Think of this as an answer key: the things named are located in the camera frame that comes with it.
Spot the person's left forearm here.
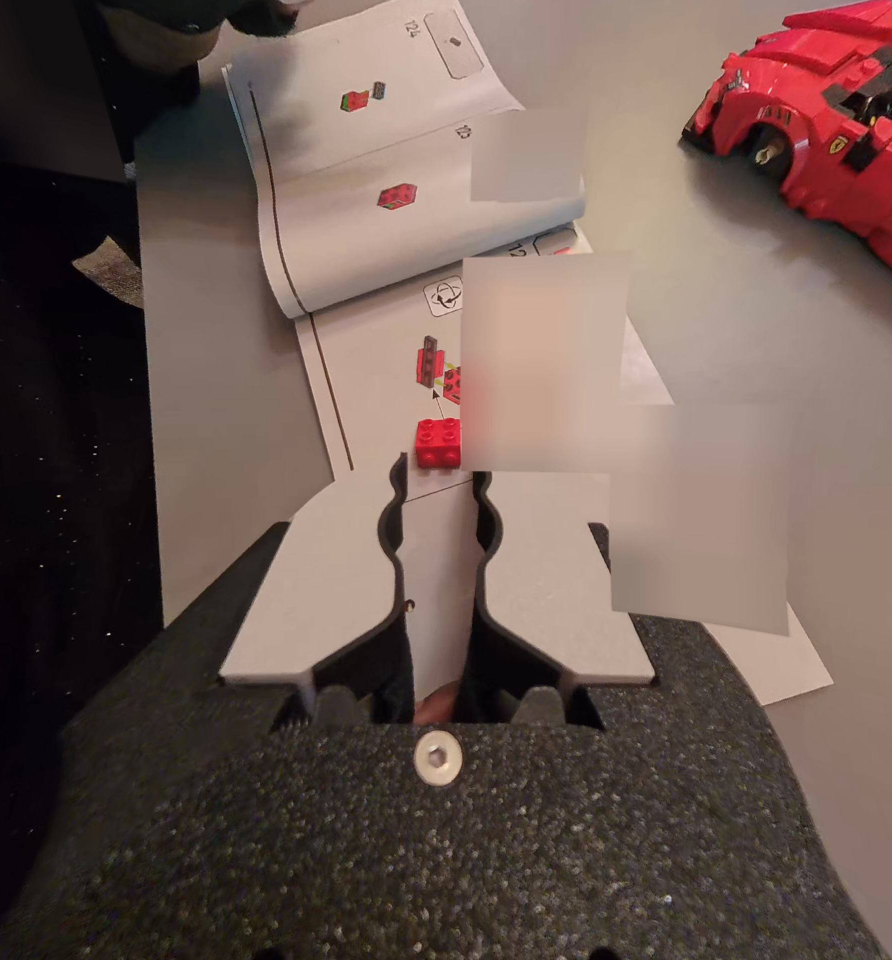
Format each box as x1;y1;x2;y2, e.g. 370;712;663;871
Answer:
97;0;300;80

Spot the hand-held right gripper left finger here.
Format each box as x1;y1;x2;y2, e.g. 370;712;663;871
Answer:
218;450;411;687

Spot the lego instruction booklet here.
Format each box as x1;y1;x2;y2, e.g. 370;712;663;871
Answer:
221;0;834;708

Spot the red lego car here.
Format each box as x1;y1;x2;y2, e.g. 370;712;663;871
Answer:
680;0;892;282

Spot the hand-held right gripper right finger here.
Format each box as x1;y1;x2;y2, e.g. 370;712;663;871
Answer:
473;469;657;690

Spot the red square lego brick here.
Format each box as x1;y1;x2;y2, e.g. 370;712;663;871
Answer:
416;416;463;471

